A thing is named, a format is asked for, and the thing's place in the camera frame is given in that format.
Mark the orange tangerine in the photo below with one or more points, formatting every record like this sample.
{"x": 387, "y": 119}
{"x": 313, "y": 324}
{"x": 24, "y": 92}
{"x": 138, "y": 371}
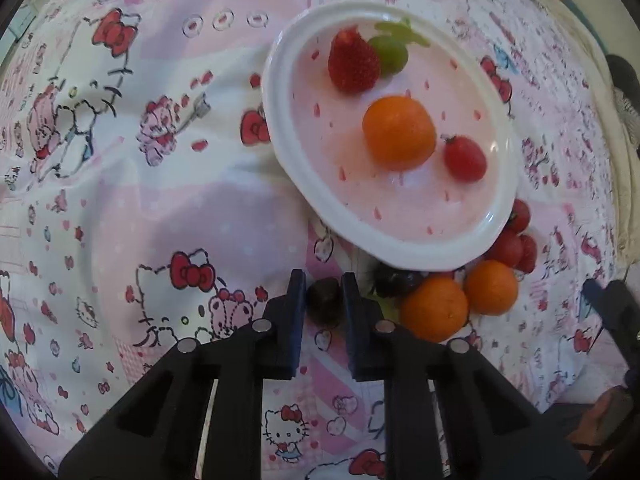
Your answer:
{"x": 398, "y": 132}
{"x": 491, "y": 287}
{"x": 434, "y": 310}

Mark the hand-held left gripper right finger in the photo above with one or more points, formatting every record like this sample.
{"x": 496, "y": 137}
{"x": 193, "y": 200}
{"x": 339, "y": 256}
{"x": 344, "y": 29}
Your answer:
{"x": 351, "y": 310}

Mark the pink strawberry print plate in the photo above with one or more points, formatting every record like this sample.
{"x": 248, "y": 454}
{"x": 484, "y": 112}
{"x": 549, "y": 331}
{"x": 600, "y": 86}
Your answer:
{"x": 400, "y": 200}

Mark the dark purple grape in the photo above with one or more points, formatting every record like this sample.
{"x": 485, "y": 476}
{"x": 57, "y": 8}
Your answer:
{"x": 395, "y": 281}
{"x": 324, "y": 300}

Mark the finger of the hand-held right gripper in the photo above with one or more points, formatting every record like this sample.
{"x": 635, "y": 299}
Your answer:
{"x": 622, "y": 295}
{"x": 597, "y": 295}

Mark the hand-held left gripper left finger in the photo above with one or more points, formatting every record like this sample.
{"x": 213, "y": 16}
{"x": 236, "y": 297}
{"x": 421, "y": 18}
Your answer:
{"x": 297, "y": 310}

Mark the pink cartoon printed blanket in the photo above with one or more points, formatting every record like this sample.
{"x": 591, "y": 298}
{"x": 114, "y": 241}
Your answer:
{"x": 150, "y": 210}

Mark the cream blanket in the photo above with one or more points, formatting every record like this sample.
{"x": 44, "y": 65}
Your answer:
{"x": 600, "y": 85}

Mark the red strawberry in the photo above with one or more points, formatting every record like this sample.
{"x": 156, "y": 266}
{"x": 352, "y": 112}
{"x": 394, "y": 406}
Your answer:
{"x": 528, "y": 255}
{"x": 352, "y": 62}

